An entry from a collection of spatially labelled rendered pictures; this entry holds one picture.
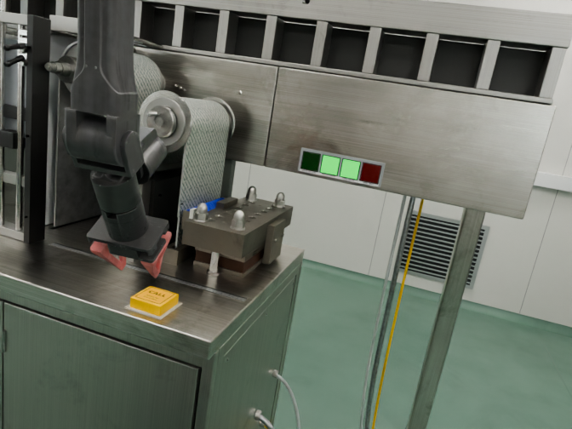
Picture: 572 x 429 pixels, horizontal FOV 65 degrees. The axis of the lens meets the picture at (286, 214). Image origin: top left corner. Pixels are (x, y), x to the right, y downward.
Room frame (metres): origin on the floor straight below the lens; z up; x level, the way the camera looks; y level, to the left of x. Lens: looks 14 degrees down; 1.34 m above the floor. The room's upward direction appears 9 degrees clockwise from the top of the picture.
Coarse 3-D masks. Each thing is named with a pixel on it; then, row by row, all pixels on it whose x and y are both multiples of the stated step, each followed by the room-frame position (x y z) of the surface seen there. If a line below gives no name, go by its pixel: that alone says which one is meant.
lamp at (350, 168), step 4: (344, 160) 1.30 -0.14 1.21; (348, 160) 1.30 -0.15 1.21; (344, 164) 1.30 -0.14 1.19; (348, 164) 1.30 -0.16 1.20; (352, 164) 1.30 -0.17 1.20; (356, 164) 1.29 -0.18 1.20; (344, 168) 1.30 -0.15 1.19; (348, 168) 1.30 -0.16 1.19; (352, 168) 1.29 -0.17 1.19; (356, 168) 1.29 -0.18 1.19; (340, 172) 1.30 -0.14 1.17; (344, 172) 1.30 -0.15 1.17; (348, 172) 1.30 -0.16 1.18; (352, 172) 1.29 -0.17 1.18; (356, 172) 1.29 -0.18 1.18; (344, 176) 1.30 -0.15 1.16; (348, 176) 1.30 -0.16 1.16; (352, 176) 1.29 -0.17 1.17; (356, 176) 1.29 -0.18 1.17
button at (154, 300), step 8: (152, 288) 0.86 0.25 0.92; (136, 296) 0.81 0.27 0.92; (144, 296) 0.82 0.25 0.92; (152, 296) 0.83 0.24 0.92; (160, 296) 0.83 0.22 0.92; (168, 296) 0.84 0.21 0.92; (176, 296) 0.85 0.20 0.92; (136, 304) 0.80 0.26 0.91; (144, 304) 0.80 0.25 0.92; (152, 304) 0.80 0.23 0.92; (160, 304) 0.80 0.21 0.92; (168, 304) 0.82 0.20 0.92; (176, 304) 0.85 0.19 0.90; (152, 312) 0.79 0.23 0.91; (160, 312) 0.79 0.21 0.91
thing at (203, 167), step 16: (192, 144) 1.12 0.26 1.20; (208, 144) 1.20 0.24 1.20; (224, 144) 1.30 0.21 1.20; (192, 160) 1.13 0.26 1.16; (208, 160) 1.21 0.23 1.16; (224, 160) 1.31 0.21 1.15; (192, 176) 1.13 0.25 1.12; (208, 176) 1.22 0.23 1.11; (192, 192) 1.14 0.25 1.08; (208, 192) 1.23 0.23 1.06
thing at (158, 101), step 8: (152, 104) 1.10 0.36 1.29; (160, 104) 1.10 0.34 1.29; (168, 104) 1.09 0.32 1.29; (176, 104) 1.08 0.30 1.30; (144, 112) 1.11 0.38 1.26; (176, 112) 1.08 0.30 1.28; (144, 120) 1.11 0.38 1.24; (184, 120) 1.08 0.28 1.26; (176, 128) 1.08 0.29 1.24; (184, 128) 1.08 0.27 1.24; (176, 136) 1.08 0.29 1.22; (168, 144) 1.09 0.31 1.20
